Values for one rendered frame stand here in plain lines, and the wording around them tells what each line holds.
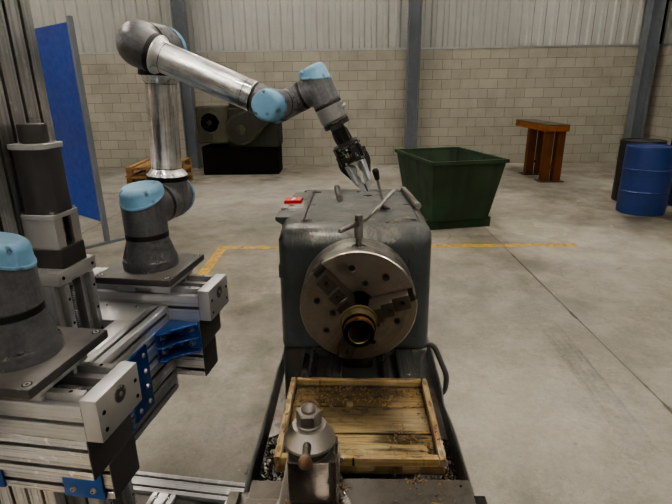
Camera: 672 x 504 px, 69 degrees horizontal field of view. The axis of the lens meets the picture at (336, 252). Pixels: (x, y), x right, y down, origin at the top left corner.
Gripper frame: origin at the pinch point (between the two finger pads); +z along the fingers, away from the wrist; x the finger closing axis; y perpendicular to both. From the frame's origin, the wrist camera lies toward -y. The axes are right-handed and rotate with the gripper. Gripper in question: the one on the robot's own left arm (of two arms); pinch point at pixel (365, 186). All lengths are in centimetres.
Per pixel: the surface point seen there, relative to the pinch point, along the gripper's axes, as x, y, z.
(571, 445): 35, -58, 166
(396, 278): -1.6, 18.8, 21.9
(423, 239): 8.9, 2.7, 20.5
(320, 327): -25.9, 18.8, 26.6
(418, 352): -6, 4, 53
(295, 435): -20, 78, 15
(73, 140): -296, -403, -109
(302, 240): -23.0, 2.8, 6.1
